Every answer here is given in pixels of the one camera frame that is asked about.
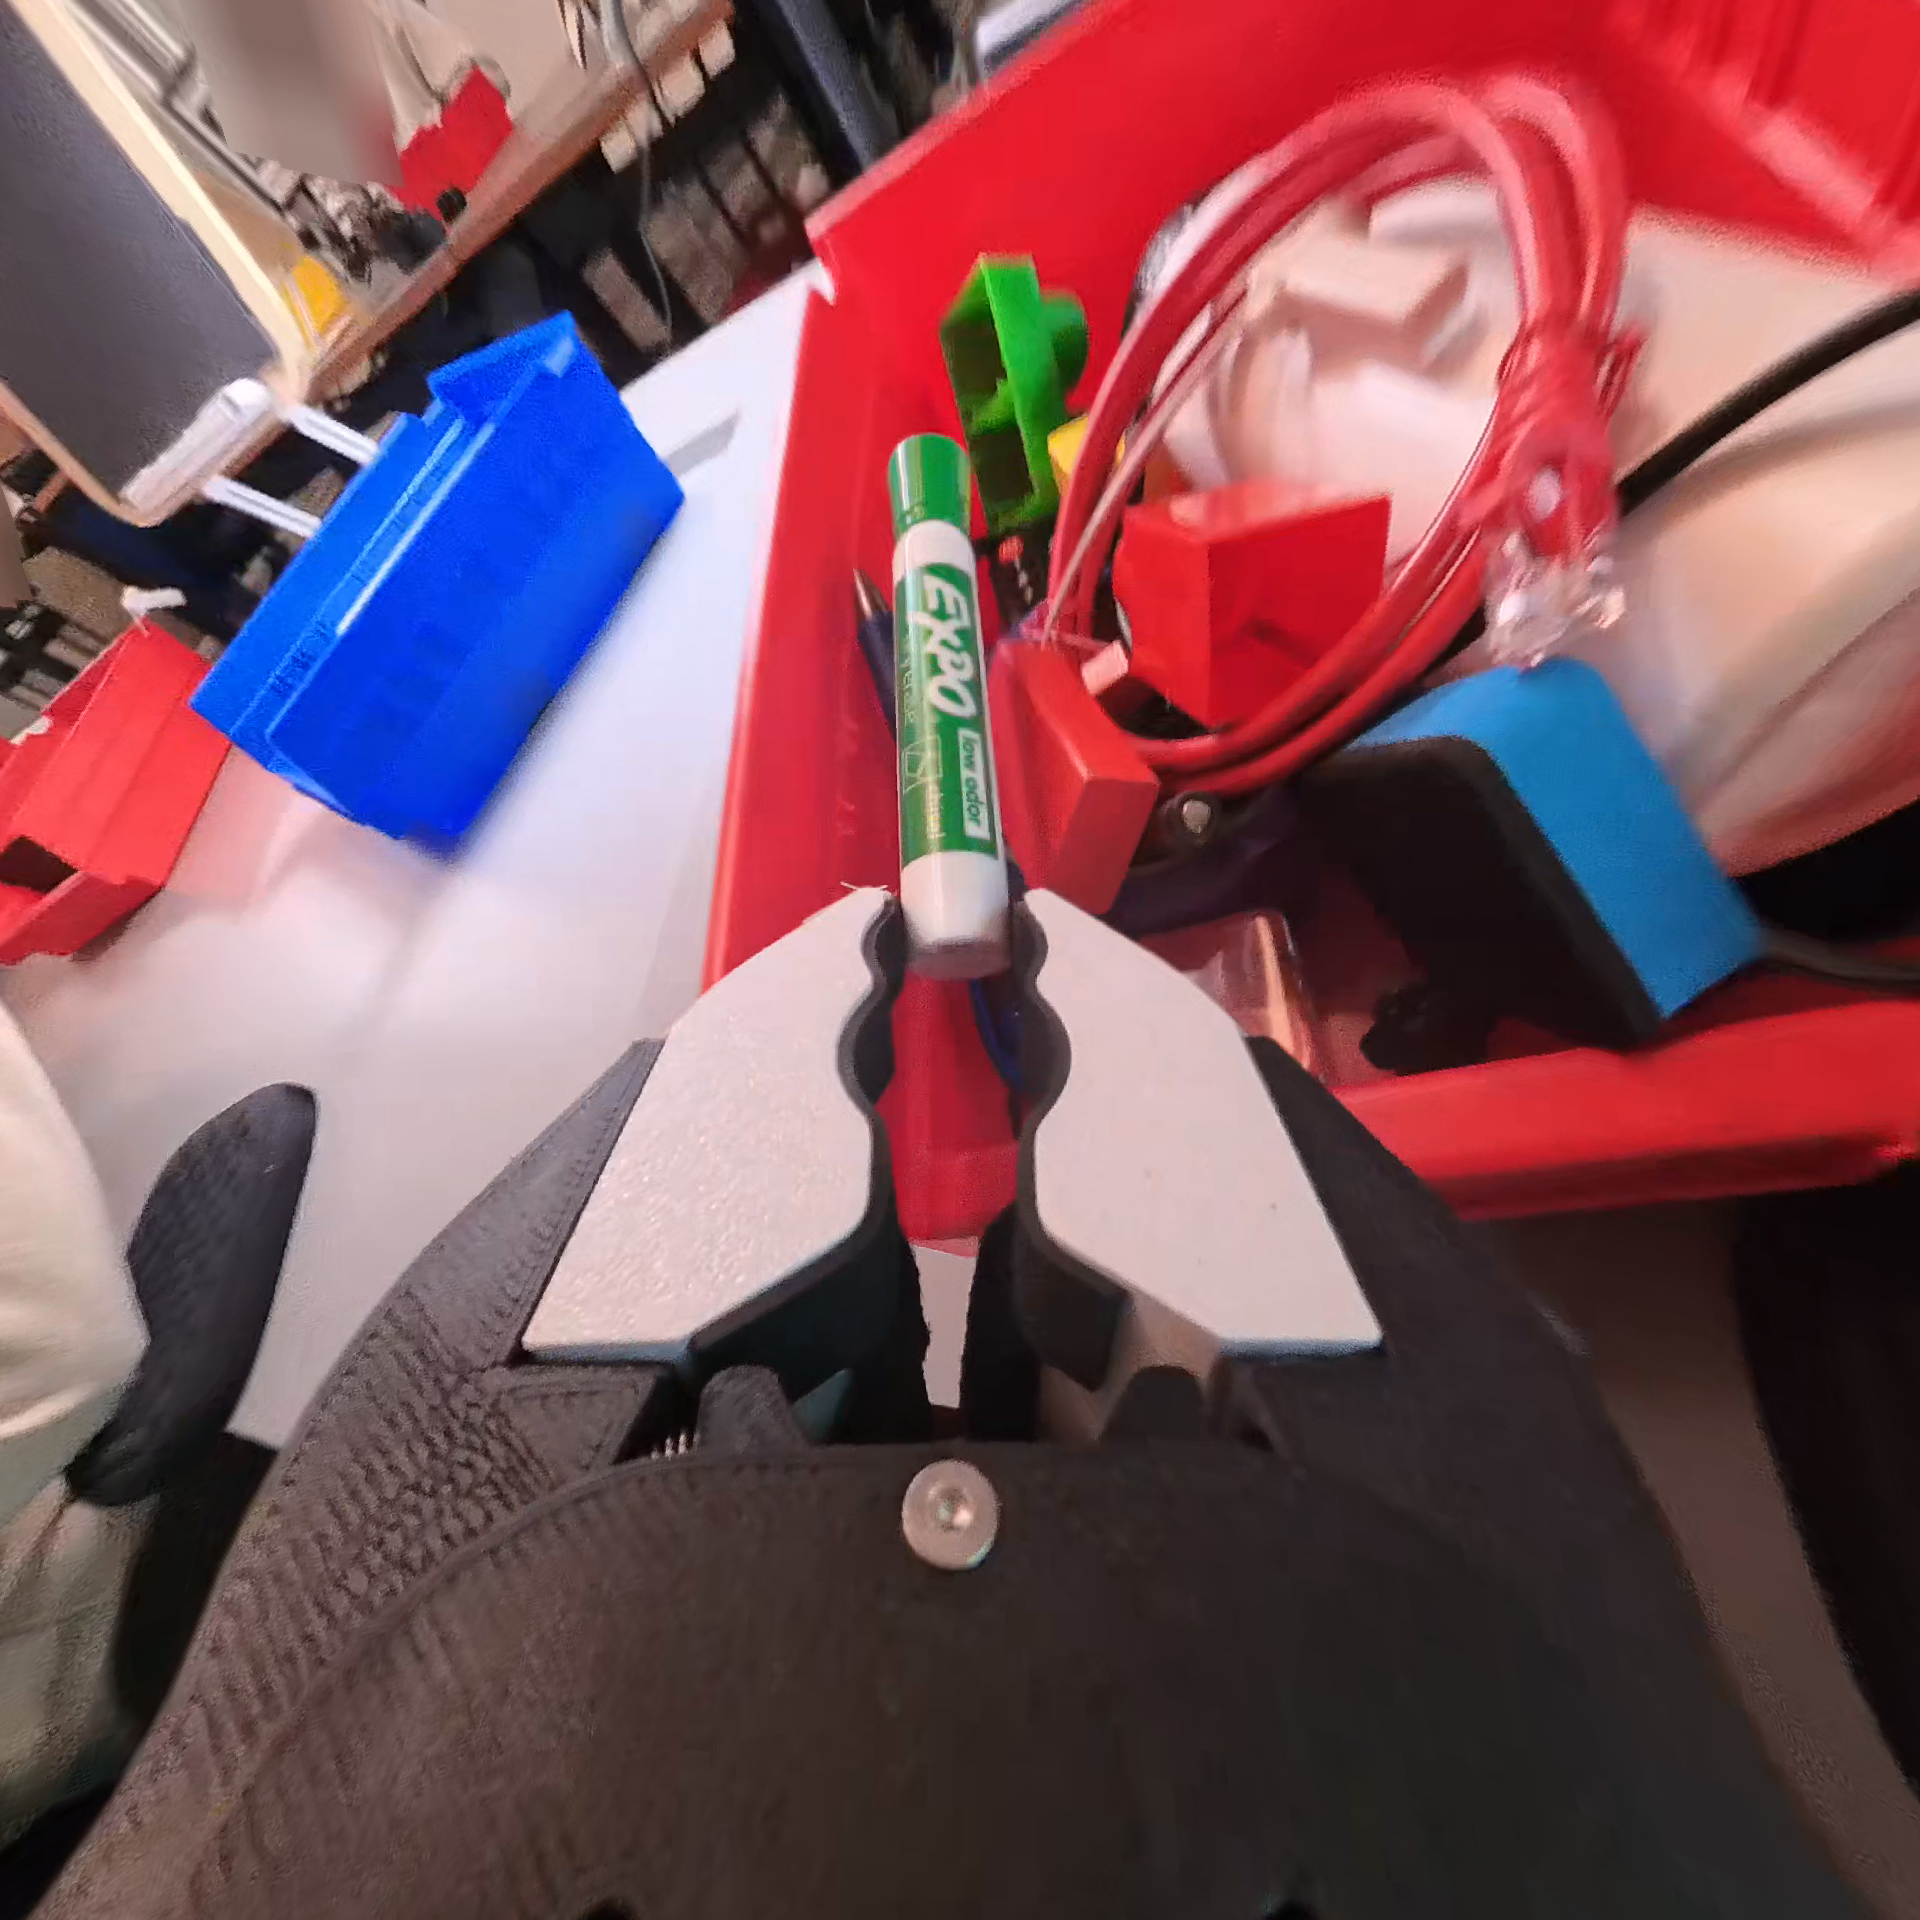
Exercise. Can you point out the black rubber loop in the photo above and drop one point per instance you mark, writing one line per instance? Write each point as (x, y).
(1770, 378)

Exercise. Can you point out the green white marker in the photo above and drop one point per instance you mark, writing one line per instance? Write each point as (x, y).
(947, 692)

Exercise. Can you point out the blue plastic bin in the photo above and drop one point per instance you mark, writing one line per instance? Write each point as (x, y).
(451, 601)

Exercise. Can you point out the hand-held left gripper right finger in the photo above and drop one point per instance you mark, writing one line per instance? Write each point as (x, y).
(1188, 1188)

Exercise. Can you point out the red plastic piece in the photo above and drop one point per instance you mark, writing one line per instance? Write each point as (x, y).
(1076, 774)

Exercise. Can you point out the white plastic bottle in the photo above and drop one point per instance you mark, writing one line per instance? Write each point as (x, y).
(1770, 601)

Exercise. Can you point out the green plastic part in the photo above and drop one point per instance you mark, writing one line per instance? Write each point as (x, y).
(1008, 360)

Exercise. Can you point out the blue black eraser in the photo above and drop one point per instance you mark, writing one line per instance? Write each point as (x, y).
(1606, 827)

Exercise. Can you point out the small red bin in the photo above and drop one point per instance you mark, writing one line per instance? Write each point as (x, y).
(107, 781)

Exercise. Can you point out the red plastic bin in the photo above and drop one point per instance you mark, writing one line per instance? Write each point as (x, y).
(782, 601)

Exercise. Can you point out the red foam block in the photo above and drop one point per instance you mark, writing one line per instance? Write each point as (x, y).
(1247, 586)

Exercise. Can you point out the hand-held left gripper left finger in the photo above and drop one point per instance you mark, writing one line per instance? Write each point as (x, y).
(720, 1188)

